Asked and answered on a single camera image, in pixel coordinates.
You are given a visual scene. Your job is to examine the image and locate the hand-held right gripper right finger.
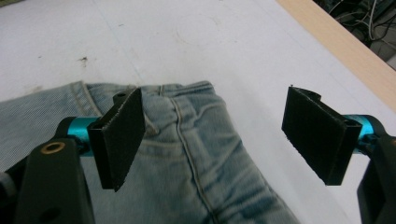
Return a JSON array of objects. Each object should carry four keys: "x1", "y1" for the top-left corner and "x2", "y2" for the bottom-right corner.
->
[{"x1": 281, "y1": 86, "x2": 386, "y2": 187}]

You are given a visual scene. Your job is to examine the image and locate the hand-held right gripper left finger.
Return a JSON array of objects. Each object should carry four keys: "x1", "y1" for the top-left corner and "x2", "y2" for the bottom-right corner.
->
[{"x1": 59, "y1": 88, "x2": 147, "y2": 192}]

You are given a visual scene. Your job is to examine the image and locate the light blue denim pants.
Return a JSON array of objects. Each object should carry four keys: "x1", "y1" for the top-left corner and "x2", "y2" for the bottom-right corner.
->
[{"x1": 0, "y1": 80, "x2": 302, "y2": 224}]

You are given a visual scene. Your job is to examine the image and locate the tangle of floor cables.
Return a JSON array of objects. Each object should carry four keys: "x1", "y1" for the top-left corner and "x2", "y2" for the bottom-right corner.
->
[{"x1": 312, "y1": 0, "x2": 396, "y2": 71}]

